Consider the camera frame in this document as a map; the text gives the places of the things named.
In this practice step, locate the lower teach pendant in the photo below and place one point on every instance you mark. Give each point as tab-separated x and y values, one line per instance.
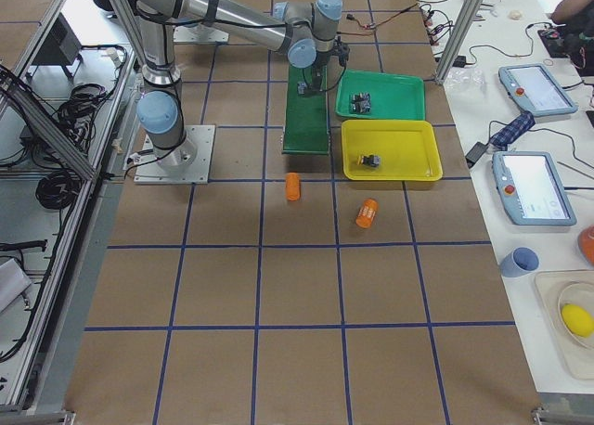
530	189

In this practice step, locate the plain orange cylinder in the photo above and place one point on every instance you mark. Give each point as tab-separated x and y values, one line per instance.
292	186

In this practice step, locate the aluminium frame post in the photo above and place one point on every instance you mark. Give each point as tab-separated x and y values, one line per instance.
454	43

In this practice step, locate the green plastic tray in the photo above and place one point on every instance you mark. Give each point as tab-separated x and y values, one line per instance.
390	96

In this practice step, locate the beige tray with bowl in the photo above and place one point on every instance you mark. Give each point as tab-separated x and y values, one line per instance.
567	297

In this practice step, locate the teach pendant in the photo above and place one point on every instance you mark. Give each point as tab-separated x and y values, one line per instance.
530	189
534	89

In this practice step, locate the upper teach pendant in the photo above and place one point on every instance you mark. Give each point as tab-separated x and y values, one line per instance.
534	89

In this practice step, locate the orange round object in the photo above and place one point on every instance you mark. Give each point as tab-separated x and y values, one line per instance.
586	243

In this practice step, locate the orange cylinder marked 4680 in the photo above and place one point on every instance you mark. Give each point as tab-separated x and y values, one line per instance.
367	213

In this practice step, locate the green conveyor belt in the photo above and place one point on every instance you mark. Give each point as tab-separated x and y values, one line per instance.
306	130

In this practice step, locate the blue plaid cloth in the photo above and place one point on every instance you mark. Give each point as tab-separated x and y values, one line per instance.
512	131

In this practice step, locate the black power adapter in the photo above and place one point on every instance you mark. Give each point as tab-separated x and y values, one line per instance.
475	154

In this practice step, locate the yellow plastic tray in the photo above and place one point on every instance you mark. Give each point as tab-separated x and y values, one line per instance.
408	150

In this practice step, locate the yellow lemon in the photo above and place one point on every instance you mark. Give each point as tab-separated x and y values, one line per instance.
577	319

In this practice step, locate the blue plastic cup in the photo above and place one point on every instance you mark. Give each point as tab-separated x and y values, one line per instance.
519	262

